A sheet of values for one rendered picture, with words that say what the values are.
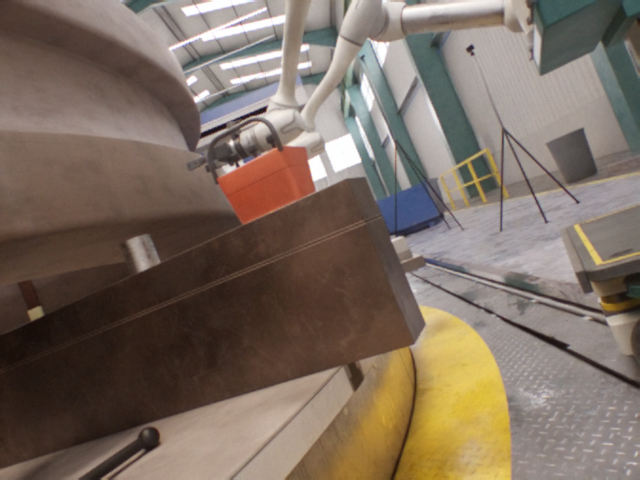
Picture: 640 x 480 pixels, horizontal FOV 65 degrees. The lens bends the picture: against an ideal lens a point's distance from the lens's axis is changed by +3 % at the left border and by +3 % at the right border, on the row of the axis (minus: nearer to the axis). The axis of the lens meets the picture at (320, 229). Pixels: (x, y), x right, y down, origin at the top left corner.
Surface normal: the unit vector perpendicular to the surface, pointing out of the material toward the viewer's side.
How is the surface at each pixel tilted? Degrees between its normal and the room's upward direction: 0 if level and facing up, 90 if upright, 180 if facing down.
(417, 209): 90
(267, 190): 97
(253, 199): 97
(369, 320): 90
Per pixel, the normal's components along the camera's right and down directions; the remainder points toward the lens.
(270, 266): -0.37, 0.13
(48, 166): 0.84, -0.35
